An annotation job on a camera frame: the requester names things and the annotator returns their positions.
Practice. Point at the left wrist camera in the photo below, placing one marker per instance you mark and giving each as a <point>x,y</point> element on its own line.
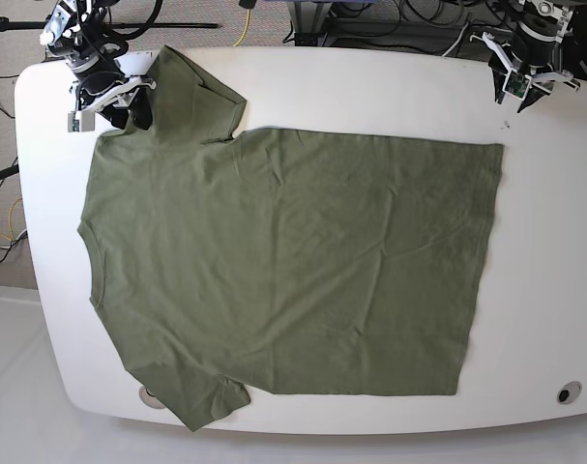
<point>517,84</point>

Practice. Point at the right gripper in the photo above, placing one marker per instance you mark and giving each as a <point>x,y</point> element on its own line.
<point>94,78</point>

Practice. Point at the olive green T-shirt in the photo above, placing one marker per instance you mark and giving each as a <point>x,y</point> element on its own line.
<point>289,261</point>

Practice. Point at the black tripod stand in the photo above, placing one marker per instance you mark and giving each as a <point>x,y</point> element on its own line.
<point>12,25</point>

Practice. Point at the left table cable grommet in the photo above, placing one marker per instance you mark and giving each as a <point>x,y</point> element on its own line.
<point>150,400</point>

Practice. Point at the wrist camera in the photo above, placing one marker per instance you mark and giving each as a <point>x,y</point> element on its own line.
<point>517,84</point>
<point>81,121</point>

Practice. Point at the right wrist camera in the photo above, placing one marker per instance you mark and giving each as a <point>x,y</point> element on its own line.
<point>81,121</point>

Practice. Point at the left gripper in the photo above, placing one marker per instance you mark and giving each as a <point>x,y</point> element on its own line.
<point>538,58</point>

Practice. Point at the table cable grommet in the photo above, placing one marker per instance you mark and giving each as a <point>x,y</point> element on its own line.
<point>569,393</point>
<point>150,400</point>

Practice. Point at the right table cable grommet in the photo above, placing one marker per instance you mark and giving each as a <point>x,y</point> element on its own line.
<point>569,393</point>

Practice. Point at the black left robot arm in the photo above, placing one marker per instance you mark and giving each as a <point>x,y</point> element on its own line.
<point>543,20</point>

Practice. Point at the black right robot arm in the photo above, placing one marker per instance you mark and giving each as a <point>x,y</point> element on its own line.
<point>77,33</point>

